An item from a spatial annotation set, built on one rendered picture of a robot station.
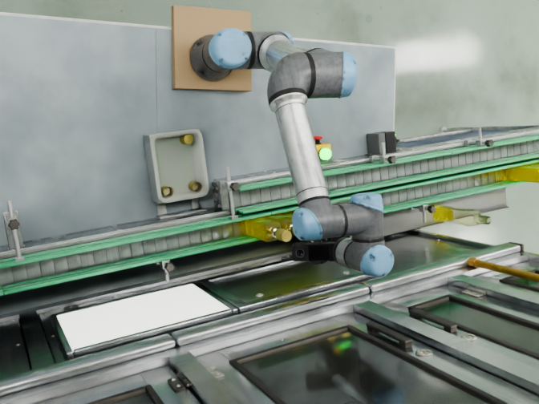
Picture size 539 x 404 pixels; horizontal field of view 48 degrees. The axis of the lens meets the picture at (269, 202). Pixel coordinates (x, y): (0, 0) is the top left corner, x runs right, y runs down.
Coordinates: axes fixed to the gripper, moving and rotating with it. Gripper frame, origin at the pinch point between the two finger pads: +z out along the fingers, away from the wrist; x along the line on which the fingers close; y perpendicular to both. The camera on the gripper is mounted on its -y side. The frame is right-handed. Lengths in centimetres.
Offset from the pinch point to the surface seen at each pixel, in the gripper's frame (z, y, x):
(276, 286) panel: 4.4, -6.5, -13.1
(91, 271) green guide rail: 31, -53, -7
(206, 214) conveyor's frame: 37.5, -14.7, 5.0
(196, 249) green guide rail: 30.1, -21.4, -4.6
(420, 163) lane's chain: 38, 73, 15
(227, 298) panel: 2.6, -22.3, -13.5
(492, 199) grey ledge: 38, 110, -2
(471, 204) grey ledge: 38, 99, -3
